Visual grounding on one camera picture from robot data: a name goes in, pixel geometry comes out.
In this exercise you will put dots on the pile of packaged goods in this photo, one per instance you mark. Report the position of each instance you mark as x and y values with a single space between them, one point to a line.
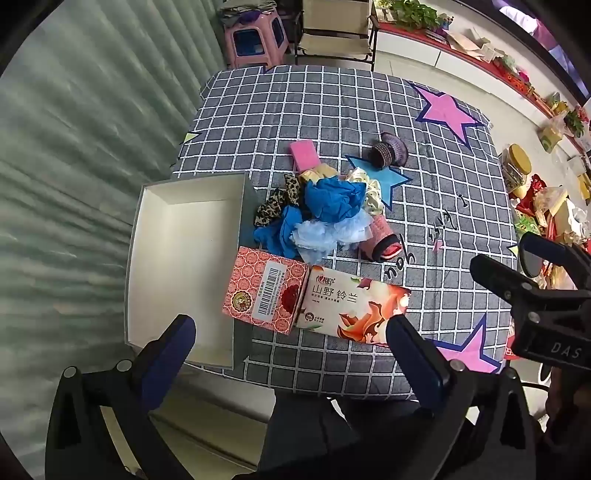
554 207

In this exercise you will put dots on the wall screen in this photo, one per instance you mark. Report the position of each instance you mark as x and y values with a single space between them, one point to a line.
554 37

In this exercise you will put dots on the person's dark clothed leg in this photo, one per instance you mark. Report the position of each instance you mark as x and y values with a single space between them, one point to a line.
323 438

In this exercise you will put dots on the leopard print scrunchie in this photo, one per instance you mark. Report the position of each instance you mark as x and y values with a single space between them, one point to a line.
272 207

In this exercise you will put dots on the pink plastic stool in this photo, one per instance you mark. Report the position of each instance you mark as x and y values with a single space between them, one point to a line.
258 57

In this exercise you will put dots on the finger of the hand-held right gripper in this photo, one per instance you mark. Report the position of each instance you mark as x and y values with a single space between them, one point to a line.
554 263
503 279

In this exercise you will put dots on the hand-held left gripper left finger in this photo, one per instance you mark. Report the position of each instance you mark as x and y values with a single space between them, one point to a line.
170 360

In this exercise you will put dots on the folded clothes pile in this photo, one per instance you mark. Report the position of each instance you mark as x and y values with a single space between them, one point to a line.
244 11

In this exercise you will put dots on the dark blue cloth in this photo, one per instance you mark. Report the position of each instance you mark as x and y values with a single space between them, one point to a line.
279 233

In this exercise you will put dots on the pink knitted sock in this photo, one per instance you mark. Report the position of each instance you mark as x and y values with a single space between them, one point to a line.
378 235

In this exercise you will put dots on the pale green curtain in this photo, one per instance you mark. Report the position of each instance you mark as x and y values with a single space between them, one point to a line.
92 161

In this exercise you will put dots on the beige folding chair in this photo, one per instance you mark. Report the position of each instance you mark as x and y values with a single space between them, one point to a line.
332 44

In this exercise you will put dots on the green potted plant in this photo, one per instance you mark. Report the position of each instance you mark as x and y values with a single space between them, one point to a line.
415 11

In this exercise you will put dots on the cream polka dot scrunchie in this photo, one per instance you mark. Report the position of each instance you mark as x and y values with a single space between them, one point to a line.
369 189

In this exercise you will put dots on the yellow lidded jar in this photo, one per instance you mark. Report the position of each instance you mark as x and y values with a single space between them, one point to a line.
519 161

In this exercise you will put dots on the pink sponge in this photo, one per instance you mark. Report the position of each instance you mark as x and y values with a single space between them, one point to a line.
304 154

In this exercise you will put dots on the white cardboard box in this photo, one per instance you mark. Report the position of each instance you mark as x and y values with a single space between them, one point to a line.
184 258

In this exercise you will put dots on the grey checked star blanket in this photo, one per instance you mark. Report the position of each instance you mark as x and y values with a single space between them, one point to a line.
323 106

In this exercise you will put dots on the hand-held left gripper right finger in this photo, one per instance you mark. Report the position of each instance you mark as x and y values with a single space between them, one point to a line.
415 364

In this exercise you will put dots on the red edged shelf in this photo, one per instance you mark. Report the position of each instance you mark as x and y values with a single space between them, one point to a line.
485 69

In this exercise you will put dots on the purple knitted sock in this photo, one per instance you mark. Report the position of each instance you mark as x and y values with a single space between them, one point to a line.
390 150

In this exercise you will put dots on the yellow knitted sock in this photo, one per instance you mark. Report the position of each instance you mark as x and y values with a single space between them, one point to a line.
318 174

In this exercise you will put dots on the red patterned tissue pack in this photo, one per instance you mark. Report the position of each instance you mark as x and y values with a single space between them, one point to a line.
251 286

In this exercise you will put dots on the bright blue cloth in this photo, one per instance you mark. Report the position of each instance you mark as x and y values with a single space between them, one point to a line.
332 198

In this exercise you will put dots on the floral tissue pack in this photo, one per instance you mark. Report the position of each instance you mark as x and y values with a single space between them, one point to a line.
360 309

